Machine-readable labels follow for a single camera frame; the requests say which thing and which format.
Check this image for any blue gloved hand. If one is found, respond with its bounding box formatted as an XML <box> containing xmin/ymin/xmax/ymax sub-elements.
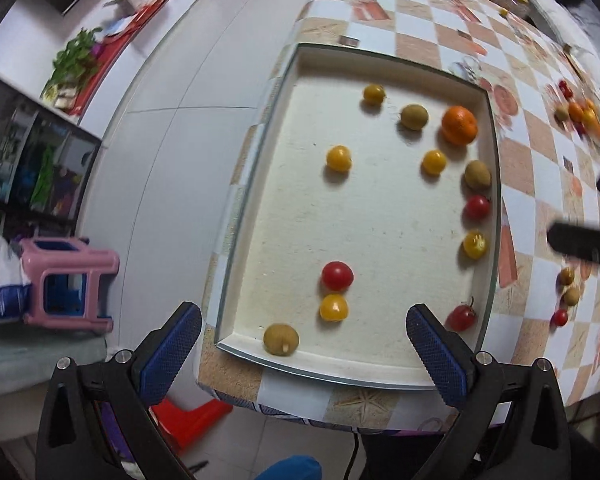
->
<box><xmin>256</xmin><ymin>455</ymin><xmax>323</xmax><ymax>480</ymax></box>

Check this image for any green potted plant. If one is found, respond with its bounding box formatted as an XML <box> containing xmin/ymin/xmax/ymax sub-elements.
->
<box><xmin>41</xmin><ymin>27</ymin><xmax>102</xmax><ymax>110</ymax></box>

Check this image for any orange mandarin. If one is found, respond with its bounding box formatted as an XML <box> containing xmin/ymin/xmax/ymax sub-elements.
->
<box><xmin>441</xmin><ymin>105</ymin><xmax>478</xmax><ymax>146</ymax></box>

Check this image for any green kiwi fruit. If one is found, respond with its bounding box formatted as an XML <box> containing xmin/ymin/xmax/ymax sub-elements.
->
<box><xmin>464</xmin><ymin>159</ymin><xmax>492</xmax><ymax>191</ymax></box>

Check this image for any pink plastic stool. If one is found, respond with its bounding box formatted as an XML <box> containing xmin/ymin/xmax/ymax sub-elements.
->
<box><xmin>20</xmin><ymin>237</ymin><xmax>120</xmax><ymax>334</ymax></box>

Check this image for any yellow cherry tomato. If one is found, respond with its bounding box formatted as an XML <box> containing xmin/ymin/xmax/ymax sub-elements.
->
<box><xmin>326</xmin><ymin>145</ymin><xmax>352</xmax><ymax>174</ymax></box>
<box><xmin>422</xmin><ymin>150</ymin><xmax>448</xmax><ymax>177</ymax></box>
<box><xmin>318</xmin><ymin>294</ymin><xmax>349</xmax><ymax>323</ymax></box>

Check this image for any red cherry tomato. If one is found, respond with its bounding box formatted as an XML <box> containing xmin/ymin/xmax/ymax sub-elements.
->
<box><xmin>321</xmin><ymin>261</ymin><xmax>354</xmax><ymax>292</ymax></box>

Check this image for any glass fruit bowl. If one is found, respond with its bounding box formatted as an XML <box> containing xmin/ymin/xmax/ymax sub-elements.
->
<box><xmin>552</xmin><ymin>79</ymin><xmax>600</xmax><ymax>146</ymax></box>

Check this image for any white shallow tray box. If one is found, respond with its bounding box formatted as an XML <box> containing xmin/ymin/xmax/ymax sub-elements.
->
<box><xmin>214</xmin><ymin>44</ymin><xmax>501</xmax><ymax>390</ymax></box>

